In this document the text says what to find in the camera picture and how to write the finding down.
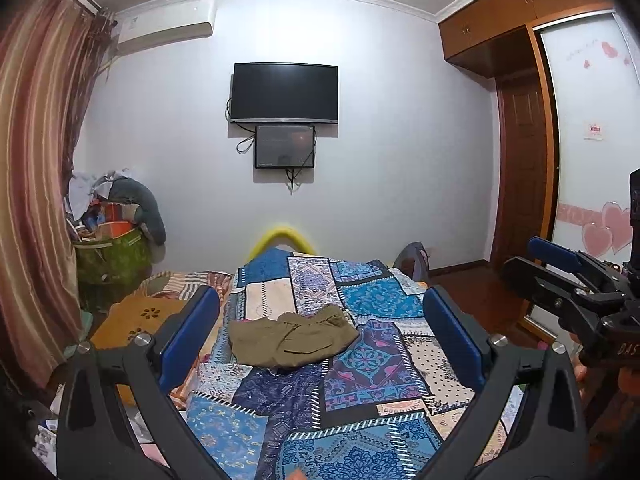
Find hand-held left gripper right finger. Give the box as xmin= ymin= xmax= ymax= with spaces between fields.
xmin=415 ymin=285 xmax=587 ymax=480

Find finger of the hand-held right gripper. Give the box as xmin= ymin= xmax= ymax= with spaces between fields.
xmin=527 ymin=236 xmax=626 ymax=283
xmin=500 ymin=256 xmax=588 ymax=331

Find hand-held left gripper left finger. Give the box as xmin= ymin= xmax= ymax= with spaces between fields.
xmin=55 ymin=285 xmax=236 ymax=480

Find olive green pants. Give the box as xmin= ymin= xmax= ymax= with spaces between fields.
xmin=227 ymin=305 xmax=361 ymax=371

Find person's right forearm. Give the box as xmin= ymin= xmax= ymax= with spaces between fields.
xmin=582 ymin=365 xmax=640 ymax=443

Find striped blanket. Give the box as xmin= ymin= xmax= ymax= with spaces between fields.
xmin=137 ymin=270 xmax=233 ymax=302

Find white wardrobe sliding door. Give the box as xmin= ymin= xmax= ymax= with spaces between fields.
xmin=537 ymin=10 xmax=640 ymax=331

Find grey backpack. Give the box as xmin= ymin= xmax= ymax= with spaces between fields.
xmin=392 ymin=241 xmax=431 ymax=283

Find blue patchwork blanket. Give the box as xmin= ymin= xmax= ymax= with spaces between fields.
xmin=170 ymin=246 xmax=526 ymax=480

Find brown wooden door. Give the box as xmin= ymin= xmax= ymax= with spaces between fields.
xmin=495 ymin=77 xmax=551 ymax=271

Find green storage bag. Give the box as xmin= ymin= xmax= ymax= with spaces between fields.
xmin=72 ymin=202 xmax=153 ymax=311

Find yellow curved bed headboard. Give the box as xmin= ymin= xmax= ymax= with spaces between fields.
xmin=248 ymin=226 xmax=317 ymax=261

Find pile of mixed clothes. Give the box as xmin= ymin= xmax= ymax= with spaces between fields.
xmin=67 ymin=167 xmax=132 ymax=241

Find striped pink brown curtain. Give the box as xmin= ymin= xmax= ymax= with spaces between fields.
xmin=0 ymin=0 xmax=118 ymax=391

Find wooden wardrobe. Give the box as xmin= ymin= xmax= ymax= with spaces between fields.
xmin=437 ymin=0 xmax=640 ymax=333

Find small black wall monitor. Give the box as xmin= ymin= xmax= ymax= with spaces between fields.
xmin=254 ymin=125 xmax=317 ymax=170

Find large black wall television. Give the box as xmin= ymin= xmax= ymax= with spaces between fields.
xmin=230 ymin=62 xmax=339 ymax=126

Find white wall air conditioner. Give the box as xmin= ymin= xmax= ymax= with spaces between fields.
xmin=114 ymin=0 xmax=216 ymax=57

